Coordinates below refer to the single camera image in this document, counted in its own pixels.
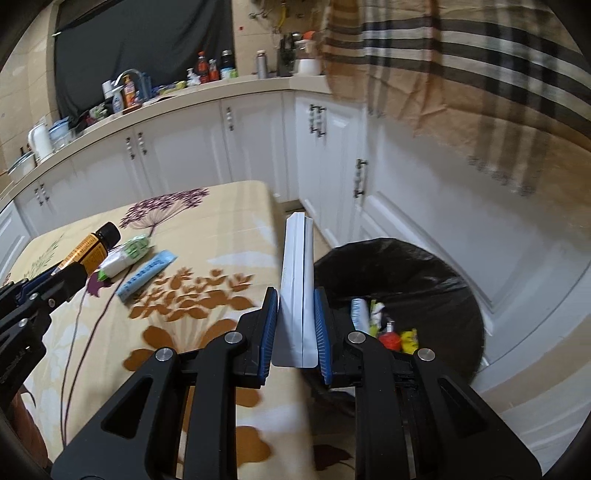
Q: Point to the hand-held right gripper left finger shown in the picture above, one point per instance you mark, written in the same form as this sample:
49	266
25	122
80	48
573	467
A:
270	332

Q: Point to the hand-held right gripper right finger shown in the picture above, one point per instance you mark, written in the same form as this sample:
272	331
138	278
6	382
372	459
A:
322	332

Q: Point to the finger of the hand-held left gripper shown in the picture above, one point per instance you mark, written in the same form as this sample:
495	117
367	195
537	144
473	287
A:
64	286

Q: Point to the teal white tube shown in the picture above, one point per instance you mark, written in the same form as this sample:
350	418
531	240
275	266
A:
358	316

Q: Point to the white carton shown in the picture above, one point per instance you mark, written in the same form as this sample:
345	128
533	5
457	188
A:
295	300

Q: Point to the orange label brown bottle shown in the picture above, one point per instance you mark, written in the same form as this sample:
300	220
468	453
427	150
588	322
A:
92	249

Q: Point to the yellow packet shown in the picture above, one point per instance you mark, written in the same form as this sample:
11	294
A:
409	341

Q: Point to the black bag trash bin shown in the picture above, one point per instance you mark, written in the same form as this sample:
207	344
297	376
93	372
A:
415	286

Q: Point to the white green tube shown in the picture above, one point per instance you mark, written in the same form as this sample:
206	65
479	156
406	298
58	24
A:
122	258

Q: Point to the light blue tube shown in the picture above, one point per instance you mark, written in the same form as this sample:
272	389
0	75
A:
145	276

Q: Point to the glass lidded pot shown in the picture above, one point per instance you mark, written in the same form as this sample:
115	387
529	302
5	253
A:
22	167

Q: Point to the white kettle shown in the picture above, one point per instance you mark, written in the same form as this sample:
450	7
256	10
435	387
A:
40	143

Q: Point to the clear plastic container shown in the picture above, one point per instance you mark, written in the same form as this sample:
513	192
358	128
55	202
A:
61	134

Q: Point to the white kitchen cabinets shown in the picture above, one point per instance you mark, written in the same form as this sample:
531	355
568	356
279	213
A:
184	138

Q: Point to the white spray bottle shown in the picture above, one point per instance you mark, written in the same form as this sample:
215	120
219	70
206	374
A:
117	102

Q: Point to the orange dish soap bottle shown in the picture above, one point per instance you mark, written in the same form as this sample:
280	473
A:
131	94

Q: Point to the chrome faucet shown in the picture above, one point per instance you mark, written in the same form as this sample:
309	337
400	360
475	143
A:
131	74

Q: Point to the beige kitchen countertop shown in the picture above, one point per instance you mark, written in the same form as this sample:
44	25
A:
207	90

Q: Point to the small white bottle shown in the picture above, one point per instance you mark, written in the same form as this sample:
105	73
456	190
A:
192	78

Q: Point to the dark sauce bottle red cap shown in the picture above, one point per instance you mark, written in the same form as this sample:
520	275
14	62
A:
202	69

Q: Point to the black window cloth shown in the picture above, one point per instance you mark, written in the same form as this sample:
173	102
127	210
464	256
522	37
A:
138	37

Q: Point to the steel thermos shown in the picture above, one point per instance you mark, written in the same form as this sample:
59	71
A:
262	64

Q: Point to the dark bottle white label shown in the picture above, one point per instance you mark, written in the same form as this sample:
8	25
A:
227	67

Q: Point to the white blender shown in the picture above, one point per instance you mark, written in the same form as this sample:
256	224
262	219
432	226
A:
309	57

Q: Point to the black knife block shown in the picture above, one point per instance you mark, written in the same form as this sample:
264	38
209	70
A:
287	55

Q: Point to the plaid curtain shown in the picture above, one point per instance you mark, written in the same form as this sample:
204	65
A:
461	69

